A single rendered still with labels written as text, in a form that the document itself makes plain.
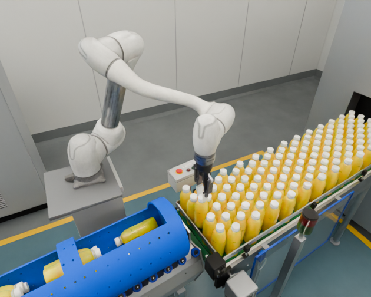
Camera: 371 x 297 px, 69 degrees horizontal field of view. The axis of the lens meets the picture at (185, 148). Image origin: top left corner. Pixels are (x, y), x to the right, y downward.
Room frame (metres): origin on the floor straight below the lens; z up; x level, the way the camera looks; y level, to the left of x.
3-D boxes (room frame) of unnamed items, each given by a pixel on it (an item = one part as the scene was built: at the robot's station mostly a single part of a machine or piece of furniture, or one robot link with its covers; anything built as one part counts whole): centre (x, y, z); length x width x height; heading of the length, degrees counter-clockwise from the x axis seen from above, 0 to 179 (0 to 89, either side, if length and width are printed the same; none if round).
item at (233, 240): (0.78, -0.23, 0.99); 0.07 x 0.07 x 0.19
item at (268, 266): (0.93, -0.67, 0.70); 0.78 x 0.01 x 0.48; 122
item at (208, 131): (0.91, -0.09, 1.53); 0.13 x 0.11 x 0.16; 151
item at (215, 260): (0.67, -0.13, 0.95); 0.10 x 0.07 x 0.10; 32
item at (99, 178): (1.19, 0.60, 1.05); 0.22 x 0.18 x 0.06; 110
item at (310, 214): (0.72, -0.51, 1.18); 0.06 x 0.06 x 0.16
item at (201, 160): (0.89, -0.08, 1.42); 0.09 x 0.09 x 0.06
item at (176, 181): (1.17, -0.01, 1.05); 0.20 x 0.10 x 0.10; 122
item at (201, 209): (0.90, -0.08, 1.05); 0.07 x 0.07 x 0.19
